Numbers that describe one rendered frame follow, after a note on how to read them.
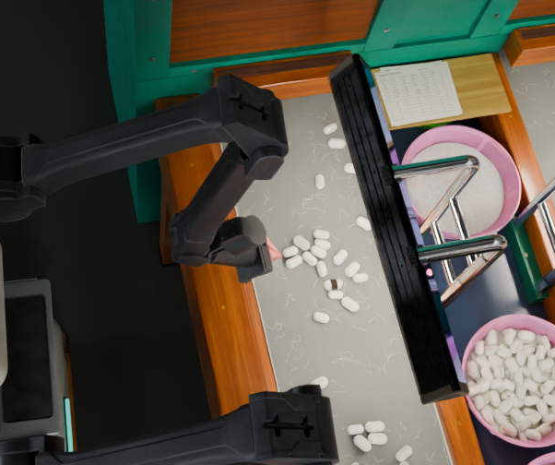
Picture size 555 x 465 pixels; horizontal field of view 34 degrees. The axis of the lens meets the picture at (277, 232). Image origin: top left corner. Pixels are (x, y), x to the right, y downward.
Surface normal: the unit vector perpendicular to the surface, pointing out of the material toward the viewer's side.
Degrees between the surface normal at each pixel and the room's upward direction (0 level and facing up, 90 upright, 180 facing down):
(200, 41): 90
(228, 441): 33
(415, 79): 0
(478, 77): 0
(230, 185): 86
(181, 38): 90
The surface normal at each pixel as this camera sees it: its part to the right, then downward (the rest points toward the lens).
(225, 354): 0.13, -0.36
